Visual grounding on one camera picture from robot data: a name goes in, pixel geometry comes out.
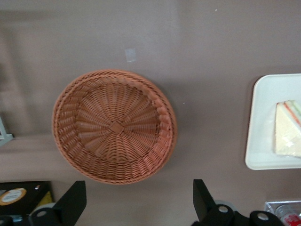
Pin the brown round wicker basket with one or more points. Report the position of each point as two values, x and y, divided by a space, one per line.
115 127

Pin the triangular sandwich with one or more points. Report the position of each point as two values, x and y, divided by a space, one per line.
287 131

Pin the clear acrylic bottle rack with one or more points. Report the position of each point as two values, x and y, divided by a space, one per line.
269 206

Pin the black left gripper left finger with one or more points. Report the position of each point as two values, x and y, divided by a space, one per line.
70 204

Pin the red cola bottle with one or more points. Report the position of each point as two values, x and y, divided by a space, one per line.
291 217

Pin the cream plastic tray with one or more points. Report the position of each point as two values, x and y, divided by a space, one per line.
261 117

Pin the black food warmer appliance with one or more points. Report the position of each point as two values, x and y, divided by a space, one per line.
28 190

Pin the small tape patch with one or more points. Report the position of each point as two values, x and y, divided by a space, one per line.
130 55

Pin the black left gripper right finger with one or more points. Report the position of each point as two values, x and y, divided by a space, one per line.
203 207

